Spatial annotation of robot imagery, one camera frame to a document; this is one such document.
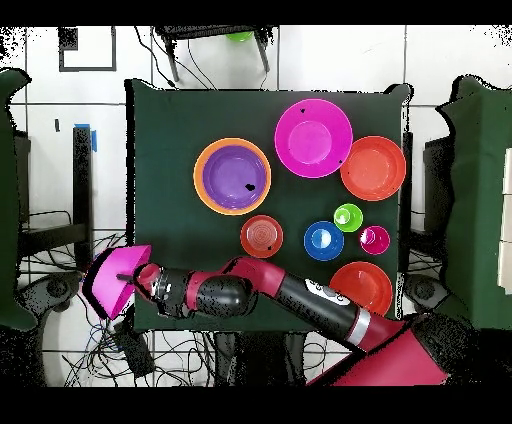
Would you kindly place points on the pink bowl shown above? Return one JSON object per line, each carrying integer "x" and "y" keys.
{"x": 116, "y": 292}
{"x": 312, "y": 138}

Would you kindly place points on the orange bowl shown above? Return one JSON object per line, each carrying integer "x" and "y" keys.
{"x": 198, "y": 176}

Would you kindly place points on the purple bowl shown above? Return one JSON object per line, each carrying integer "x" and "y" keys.
{"x": 234, "y": 178}

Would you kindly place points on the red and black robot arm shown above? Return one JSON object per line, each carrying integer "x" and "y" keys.
{"x": 312, "y": 304}

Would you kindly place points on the black office chair base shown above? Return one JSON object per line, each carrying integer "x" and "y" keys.
{"x": 56, "y": 288}
{"x": 424, "y": 291}

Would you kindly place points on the black power strip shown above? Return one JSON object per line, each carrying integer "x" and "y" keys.
{"x": 134, "y": 352}

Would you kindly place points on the small red bowl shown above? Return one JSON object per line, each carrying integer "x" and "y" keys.
{"x": 261, "y": 236}

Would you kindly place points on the blue tape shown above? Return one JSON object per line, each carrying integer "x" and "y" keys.
{"x": 94, "y": 142}

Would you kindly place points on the dark green tablecloth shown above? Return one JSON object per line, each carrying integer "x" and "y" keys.
{"x": 180, "y": 116}

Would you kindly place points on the green cloth side table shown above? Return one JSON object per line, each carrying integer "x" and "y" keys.
{"x": 8, "y": 160}
{"x": 480, "y": 200}

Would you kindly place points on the blue bowl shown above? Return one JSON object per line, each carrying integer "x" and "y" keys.
{"x": 324, "y": 241}

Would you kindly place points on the green cup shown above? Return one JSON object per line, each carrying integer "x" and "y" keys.
{"x": 348, "y": 218}

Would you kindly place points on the deep red-orange bowl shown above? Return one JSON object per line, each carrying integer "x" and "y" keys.
{"x": 368, "y": 284}

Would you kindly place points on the red cup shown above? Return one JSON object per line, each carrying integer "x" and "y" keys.
{"x": 374, "y": 240}

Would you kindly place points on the shallow red-orange bowl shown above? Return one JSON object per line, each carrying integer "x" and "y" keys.
{"x": 374, "y": 168}

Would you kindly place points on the black stool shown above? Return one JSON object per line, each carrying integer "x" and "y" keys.
{"x": 208, "y": 31}

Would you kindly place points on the lime green bowl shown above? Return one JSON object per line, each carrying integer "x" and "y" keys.
{"x": 240, "y": 36}

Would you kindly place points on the white boxes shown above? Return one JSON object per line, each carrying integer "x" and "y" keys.
{"x": 507, "y": 260}

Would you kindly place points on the black table frame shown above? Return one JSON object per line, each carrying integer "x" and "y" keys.
{"x": 406, "y": 180}
{"x": 82, "y": 180}

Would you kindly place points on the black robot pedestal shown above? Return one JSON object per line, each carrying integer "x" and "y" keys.
{"x": 256, "y": 360}

